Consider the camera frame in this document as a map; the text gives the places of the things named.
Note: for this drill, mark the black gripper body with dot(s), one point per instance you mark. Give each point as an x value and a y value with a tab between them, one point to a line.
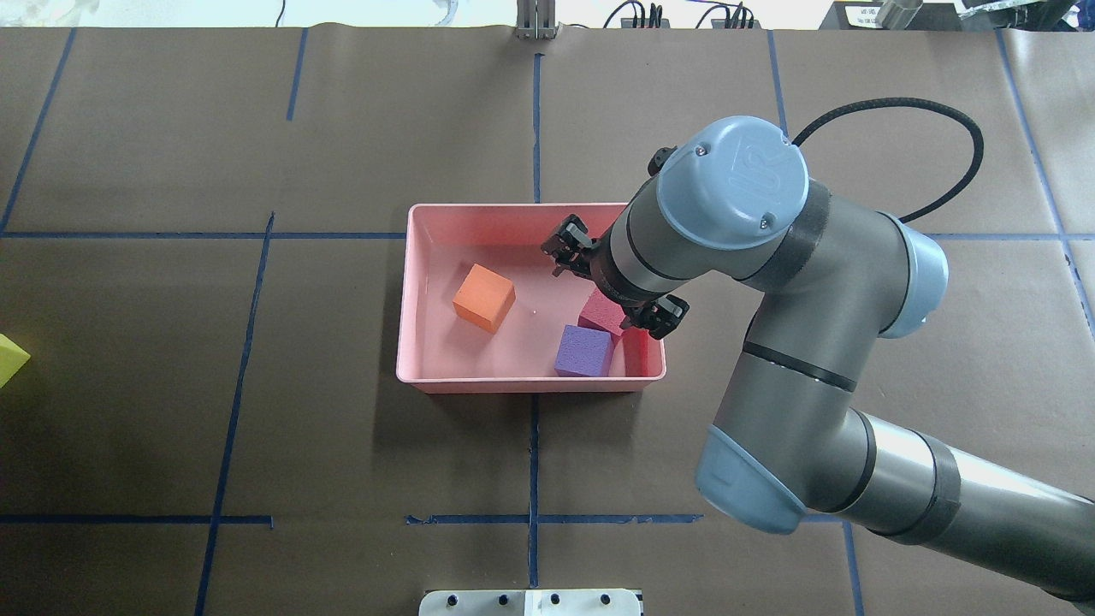
612	280

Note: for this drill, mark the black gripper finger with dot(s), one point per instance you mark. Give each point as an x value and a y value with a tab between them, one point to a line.
570	247

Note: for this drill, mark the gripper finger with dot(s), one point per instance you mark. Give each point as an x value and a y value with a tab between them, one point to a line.
659	318

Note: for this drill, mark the red foam block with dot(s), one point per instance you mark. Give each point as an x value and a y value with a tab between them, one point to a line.
602	314

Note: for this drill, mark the purple foam block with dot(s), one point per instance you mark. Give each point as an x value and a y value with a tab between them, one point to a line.
583	352

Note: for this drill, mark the orange foam block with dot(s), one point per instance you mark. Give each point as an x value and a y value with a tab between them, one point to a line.
484	298

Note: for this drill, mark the yellow foam block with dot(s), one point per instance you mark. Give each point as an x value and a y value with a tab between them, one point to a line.
13	359

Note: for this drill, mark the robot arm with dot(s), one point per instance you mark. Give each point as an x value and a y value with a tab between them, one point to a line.
835	276

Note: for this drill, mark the pink plastic bin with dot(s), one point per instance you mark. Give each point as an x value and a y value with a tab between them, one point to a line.
441	353

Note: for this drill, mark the aluminium frame post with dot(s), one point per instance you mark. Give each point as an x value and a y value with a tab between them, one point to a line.
536	20

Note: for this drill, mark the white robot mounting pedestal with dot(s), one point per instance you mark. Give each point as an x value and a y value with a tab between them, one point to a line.
596	601

